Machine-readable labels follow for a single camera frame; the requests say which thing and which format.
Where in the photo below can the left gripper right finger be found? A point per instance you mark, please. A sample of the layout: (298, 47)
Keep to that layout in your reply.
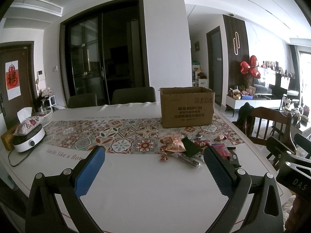
(264, 213)

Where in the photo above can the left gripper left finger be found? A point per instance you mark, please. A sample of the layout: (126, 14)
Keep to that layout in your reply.
(43, 213)

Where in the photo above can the red hawthorn snack packet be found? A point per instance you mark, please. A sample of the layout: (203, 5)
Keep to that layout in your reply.
(222, 150)

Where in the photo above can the purple gold candy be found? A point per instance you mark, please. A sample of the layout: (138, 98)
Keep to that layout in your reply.
(220, 138)

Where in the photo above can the clear white snack packet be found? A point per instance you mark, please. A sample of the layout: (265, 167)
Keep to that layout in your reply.
(192, 162)

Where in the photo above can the dark green snack packet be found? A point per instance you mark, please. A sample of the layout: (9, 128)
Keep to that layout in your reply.
(191, 148)

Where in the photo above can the blue gold candy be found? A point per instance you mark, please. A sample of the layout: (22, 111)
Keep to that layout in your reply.
(199, 136)

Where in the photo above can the pink foil snack packet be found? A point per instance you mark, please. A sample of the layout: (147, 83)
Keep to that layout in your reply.
(172, 143)

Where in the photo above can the red candy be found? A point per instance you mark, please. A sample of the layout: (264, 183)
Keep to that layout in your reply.
(163, 155)

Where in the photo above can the right hand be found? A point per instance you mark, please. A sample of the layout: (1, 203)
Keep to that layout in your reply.
(299, 216)

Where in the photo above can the brown wooden chair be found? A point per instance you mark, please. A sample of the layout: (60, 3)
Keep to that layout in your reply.
(262, 123)

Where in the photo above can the dark green garment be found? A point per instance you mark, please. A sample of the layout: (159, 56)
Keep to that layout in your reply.
(244, 113)

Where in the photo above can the white round cooker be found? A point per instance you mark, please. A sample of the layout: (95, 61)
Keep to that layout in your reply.
(26, 142)

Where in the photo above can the woven yellow box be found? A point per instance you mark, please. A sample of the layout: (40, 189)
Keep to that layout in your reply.
(7, 138)

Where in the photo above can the white tv console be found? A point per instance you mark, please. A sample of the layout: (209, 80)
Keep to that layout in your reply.
(236, 104)

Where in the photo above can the floral tissue cover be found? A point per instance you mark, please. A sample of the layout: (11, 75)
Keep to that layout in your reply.
(27, 121)

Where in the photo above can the red small snack packet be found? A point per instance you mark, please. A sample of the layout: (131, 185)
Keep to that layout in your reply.
(202, 143)

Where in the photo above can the patterned table runner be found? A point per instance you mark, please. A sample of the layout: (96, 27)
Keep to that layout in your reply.
(130, 136)

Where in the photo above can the red foil balloon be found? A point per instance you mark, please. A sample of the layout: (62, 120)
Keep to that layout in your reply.
(250, 68)

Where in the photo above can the dark upholstered chair left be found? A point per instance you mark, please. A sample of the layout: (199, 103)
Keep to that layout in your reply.
(83, 100)

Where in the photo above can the dark upholstered chair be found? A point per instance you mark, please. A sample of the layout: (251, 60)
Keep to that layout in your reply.
(134, 95)
(83, 100)

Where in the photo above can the brown cardboard box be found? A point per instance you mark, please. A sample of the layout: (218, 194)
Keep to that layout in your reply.
(186, 106)

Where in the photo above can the white storage drawers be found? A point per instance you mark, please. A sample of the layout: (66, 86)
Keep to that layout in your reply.
(199, 79)

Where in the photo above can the red fu door poster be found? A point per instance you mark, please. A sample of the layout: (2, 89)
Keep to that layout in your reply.
(12, 80)

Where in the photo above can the dark upholstered chair right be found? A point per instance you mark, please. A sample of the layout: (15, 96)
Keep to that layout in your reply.
(134, 95)

